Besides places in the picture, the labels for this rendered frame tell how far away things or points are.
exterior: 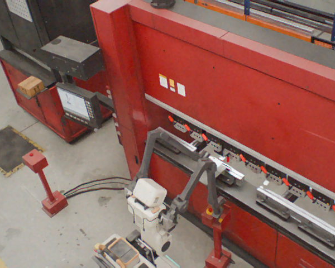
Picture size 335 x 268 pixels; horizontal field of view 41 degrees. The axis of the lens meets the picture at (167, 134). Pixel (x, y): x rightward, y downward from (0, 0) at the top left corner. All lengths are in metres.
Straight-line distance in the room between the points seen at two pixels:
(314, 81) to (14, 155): 4.31
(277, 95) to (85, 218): 2.83
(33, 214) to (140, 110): 1.88
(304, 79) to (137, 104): 1.84
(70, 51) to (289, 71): 1.93
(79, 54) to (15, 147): 2.66
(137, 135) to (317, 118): 1.98
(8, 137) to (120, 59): 3.02
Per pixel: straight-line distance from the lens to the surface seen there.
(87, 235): 4.96
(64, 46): 4.06
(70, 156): 5.85
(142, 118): 4.32
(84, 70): 3.83
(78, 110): 4.20
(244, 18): 5.31
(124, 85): 3.98
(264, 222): 3.86
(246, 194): 3.92
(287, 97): 3.01
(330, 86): 2.76
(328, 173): 3.21
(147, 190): 3.35
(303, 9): 5.30
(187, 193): 3.35
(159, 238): 3.66
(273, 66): 2.92
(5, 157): 6.20
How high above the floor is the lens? 3.85
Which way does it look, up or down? 41 degrees down
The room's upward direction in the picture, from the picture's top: 8 degrees counter-clockwise
